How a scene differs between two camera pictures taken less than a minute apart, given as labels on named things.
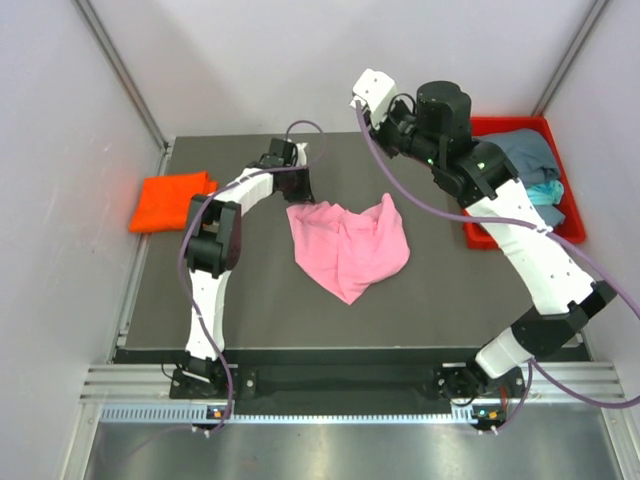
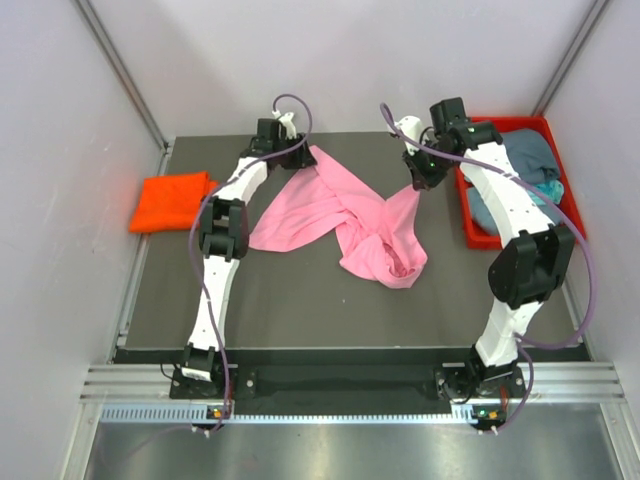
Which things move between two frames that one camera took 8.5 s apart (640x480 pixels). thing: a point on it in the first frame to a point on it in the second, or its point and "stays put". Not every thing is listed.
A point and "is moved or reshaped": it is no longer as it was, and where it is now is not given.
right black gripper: x=377 y=133 to x=421 y=180
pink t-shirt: x=346 y=251 is moved or reshaped
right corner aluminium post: x=572 y=57 stays put
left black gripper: x=303 y=194 to x=302 y=158
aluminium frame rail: x=552 y=381 stays put
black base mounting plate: x=345 y=388 stays put
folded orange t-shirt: x=164 y=201 stays put
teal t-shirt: x=546 y=194 stays put
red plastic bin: x=573 y=230 stays put
